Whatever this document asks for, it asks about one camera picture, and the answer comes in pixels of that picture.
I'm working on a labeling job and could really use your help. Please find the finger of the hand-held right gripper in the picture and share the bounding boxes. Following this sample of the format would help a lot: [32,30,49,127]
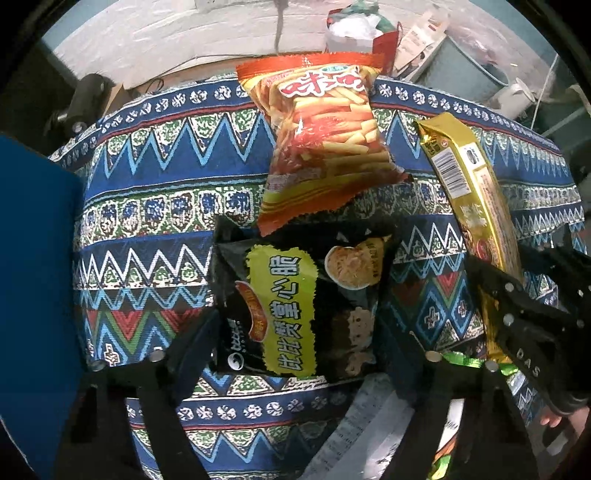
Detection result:
[464,254,578,333]
[519,242,591,301]

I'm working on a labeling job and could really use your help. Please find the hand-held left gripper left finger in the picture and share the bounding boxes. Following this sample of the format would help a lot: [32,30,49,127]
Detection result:
[55,309,222,480]

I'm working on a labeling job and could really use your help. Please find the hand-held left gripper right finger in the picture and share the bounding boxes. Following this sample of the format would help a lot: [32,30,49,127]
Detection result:
[376,314,541,480]

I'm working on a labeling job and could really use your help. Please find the black packet yellow-green label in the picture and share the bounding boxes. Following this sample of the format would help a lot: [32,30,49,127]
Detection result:
[205,215,398,381]

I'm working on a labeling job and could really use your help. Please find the long gold biscuit packet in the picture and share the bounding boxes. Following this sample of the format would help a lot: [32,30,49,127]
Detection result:
[416,112,527,365]

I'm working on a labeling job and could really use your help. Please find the blue cardboard box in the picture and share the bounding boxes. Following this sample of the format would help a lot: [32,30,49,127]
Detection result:
[0,134,88,480]

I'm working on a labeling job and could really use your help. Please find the orange fries snack packet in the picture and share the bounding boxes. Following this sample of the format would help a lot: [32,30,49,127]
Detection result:
[235,52,414,237]

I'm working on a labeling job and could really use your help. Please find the person's right hand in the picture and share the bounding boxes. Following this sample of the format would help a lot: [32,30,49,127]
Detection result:
[538,406,591,437]

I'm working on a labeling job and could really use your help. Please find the green snack packet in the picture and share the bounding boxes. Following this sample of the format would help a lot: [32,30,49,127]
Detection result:
[427,351,522,480]

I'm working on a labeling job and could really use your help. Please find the white and orange snack packet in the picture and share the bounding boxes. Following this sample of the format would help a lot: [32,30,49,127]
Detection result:
[305,374,419,480]

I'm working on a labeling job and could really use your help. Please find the blue patterned cloth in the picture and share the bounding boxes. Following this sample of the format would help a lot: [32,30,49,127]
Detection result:
[48,71,583,480]

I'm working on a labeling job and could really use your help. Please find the white small appliance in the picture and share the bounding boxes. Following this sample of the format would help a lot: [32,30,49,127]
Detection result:
[492,80,541,118]

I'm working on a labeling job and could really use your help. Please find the grey-blue waste bin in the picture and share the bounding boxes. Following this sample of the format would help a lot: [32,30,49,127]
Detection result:
[416,32,513,100]

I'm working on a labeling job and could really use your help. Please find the small brown cardboard box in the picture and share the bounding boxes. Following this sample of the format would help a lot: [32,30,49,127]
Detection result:
[99,80,141,116]

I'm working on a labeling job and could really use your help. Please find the black cylindrical device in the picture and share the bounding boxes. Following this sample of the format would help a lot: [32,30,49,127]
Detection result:
[46,73,116,139]

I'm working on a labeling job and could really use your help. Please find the leaning white cartons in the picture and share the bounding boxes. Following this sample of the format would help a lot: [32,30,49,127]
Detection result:
[392,9,451,77]

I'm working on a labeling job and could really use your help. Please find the red and white bag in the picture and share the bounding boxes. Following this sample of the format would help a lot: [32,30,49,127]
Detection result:
[325,2,404,77]

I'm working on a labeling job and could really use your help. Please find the white cable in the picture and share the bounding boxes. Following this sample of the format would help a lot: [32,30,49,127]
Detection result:
[531,51,561,134]

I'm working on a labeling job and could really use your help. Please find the black cable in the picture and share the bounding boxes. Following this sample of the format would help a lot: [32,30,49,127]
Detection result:
[124,51,259,93]

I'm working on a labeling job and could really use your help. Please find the grey power cable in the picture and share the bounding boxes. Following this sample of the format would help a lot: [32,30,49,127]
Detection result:
[272,0,289,56]

